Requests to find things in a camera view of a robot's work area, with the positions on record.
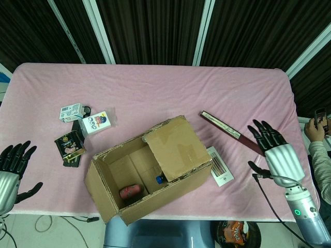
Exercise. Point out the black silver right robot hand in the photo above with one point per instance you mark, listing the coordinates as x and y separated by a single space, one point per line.
284 162

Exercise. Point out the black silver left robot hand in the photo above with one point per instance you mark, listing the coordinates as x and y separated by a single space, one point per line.
7 180

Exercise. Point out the brown cardboard shipping box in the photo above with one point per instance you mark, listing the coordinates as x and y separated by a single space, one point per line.
178 147

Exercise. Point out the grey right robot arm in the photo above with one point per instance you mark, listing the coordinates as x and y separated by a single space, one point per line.
307 217

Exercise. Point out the person's striped sleeve forearm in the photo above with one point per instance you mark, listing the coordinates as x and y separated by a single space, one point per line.
322 165

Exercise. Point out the white pack of pens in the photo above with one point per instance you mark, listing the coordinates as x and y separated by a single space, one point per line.
223 175

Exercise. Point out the long dark red box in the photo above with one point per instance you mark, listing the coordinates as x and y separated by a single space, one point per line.
227 129

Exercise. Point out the white blue card pack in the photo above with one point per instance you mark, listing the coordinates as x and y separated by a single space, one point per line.
97 122

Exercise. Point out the smartphone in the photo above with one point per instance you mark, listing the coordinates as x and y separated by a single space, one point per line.
321 117

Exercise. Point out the black gold food tin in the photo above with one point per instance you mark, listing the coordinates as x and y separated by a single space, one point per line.
68 146

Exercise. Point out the black bowl with orange snack bag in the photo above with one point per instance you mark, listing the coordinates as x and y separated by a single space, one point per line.
236 232

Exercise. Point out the white blue small carton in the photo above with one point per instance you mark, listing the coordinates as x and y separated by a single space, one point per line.
69 112

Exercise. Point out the white blue panel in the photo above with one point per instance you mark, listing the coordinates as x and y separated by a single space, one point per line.
3 77

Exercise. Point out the black round small object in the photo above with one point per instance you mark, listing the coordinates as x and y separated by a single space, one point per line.
87 109

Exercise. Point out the pink drink can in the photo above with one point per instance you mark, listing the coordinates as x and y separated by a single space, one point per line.
130 191

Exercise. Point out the blue capped bottle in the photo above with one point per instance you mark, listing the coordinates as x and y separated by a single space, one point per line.
159 179

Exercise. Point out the pink tablecloth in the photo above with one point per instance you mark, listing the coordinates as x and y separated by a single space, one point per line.
155 90

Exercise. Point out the white aluminium frame post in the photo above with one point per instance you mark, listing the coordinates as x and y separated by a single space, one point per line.
204 31
307 55
99 31

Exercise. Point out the grey slotted rail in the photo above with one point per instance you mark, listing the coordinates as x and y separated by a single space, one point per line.
67 33

